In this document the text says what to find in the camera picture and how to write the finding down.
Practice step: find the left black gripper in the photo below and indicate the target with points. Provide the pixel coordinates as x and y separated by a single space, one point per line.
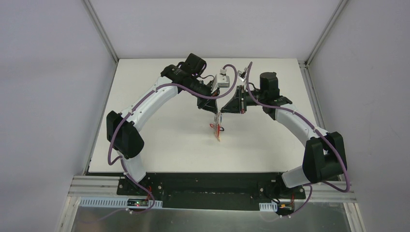
204 100

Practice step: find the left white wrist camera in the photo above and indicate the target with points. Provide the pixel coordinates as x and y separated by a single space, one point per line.
220 80

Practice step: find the grey red keyring holder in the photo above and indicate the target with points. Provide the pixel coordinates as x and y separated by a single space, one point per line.
216 125

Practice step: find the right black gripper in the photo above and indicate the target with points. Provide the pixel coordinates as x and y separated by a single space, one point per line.
240 100

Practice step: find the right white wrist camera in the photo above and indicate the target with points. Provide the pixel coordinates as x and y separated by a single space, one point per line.
243 75

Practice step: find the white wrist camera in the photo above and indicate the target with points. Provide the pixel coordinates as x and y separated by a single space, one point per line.
243 75
220 80

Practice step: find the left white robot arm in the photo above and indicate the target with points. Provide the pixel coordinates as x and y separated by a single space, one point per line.
123 128

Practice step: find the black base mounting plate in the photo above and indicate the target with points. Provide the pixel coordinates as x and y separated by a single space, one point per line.
214 191

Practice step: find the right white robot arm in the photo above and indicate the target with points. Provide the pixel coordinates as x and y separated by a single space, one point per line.
324 155

